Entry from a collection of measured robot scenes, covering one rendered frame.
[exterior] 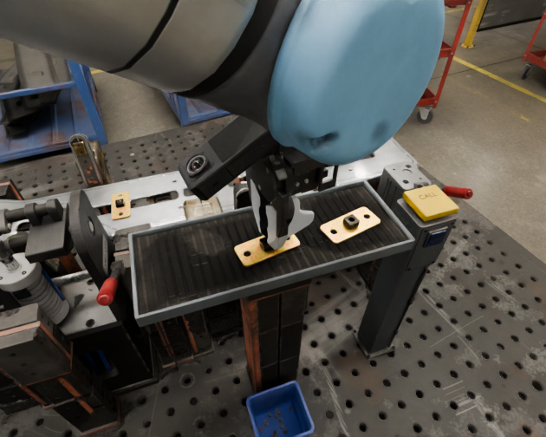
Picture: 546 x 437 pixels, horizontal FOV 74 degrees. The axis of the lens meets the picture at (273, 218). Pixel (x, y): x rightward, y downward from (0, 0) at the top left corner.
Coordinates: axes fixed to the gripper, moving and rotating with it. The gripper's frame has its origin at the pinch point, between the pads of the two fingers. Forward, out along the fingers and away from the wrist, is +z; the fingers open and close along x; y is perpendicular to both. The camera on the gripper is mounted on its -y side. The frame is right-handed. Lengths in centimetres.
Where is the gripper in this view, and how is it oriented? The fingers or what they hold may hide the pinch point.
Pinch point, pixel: (267, 238)
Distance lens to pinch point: 47.8
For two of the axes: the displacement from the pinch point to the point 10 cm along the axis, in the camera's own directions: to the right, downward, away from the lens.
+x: -4.7, -6.2, 6.3
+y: 8.8, -3.3, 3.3
